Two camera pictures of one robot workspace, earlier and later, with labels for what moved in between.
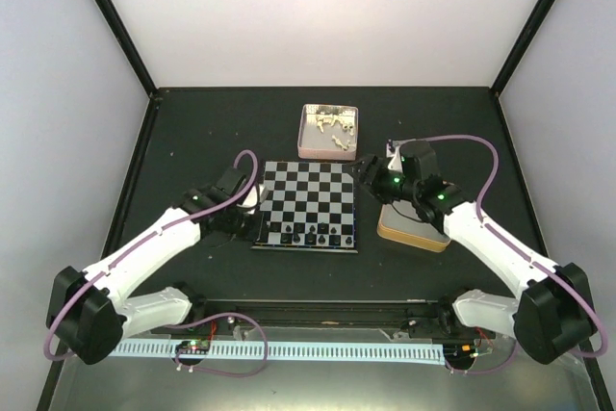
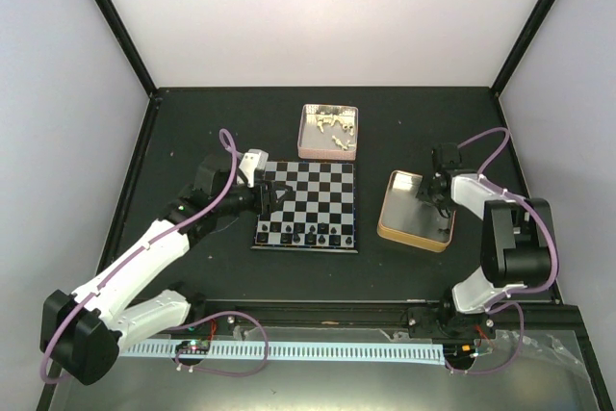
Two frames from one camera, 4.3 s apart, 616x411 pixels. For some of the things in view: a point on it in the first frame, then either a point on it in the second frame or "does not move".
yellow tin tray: (399, 221) does not move
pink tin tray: (328, 132) does not move
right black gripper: (371, 163) -> (423, 195)
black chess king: (295, 237) does not move
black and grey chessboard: (311, 207) does not move
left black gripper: (259, 229) -> (268, 204)
